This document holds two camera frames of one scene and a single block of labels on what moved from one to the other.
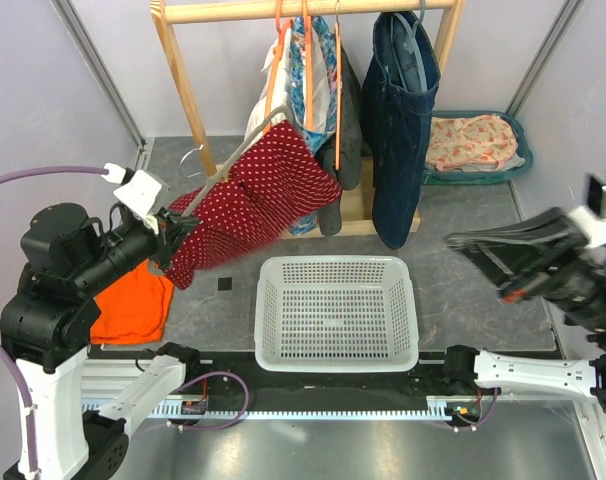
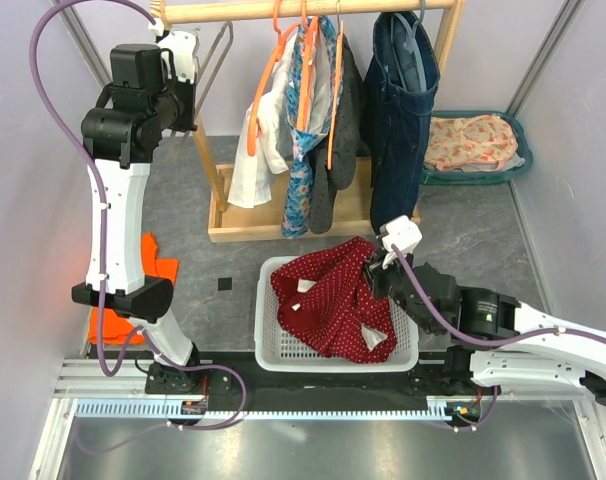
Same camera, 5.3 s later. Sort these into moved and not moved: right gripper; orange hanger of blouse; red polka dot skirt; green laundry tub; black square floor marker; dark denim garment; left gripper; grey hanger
Moved: grey hanger; red polka dot skirt; left gripper; orange hanger of blouse; right gripper
Not moved: black square floor marker; dark denim garment; green laundry tub
